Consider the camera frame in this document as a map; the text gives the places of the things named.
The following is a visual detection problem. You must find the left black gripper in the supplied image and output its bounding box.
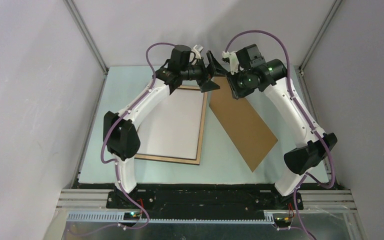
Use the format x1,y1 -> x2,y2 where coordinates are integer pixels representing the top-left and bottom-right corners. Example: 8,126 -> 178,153
180,51 -> 227,93

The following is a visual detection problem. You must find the brown cardboard backing board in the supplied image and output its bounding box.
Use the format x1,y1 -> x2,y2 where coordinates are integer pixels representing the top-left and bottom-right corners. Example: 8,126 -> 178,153
209,77 -> 278,172

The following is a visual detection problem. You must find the black picture frame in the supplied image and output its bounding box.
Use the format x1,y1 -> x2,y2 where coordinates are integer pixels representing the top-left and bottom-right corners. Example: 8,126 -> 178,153
134,85 -> 209,166

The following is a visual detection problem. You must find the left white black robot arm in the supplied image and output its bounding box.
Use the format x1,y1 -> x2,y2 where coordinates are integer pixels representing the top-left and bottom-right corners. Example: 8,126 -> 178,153
100,43 -> 227,208

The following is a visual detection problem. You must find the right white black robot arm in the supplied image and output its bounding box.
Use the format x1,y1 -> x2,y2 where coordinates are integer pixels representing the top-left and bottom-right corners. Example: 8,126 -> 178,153
221,44 -> 338,209

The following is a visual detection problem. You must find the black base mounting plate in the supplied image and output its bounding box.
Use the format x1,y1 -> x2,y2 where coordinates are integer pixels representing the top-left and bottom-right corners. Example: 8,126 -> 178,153
106,183 -> 303,217

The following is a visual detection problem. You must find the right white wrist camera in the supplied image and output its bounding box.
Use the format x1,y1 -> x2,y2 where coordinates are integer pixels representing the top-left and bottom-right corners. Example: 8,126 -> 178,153
221,51 -> 240,75

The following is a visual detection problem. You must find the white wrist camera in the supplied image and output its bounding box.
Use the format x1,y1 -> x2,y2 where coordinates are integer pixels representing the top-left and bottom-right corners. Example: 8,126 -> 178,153
221,51 -> 240,75
189,44 -> 204,65

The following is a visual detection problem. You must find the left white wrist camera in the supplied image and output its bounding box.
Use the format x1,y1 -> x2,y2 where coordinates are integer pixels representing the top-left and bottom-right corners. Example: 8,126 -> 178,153
189,44 -> 204,65

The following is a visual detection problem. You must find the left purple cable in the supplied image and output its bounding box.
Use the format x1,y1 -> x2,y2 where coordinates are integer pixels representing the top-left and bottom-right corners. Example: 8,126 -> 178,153
99,42 -> 178,230

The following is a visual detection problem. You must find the purple cable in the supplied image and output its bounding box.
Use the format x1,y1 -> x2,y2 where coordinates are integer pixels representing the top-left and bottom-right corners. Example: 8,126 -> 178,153
99,42 -> 178,230
224,29 -> 337,240

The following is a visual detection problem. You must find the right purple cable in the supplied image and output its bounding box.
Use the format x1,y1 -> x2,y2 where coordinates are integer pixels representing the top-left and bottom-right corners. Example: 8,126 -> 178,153
224,29 -> 337,240

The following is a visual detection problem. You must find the aluminium frame rail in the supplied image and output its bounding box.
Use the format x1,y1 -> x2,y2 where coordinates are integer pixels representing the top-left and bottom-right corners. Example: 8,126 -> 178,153
56,189 -> 358,225

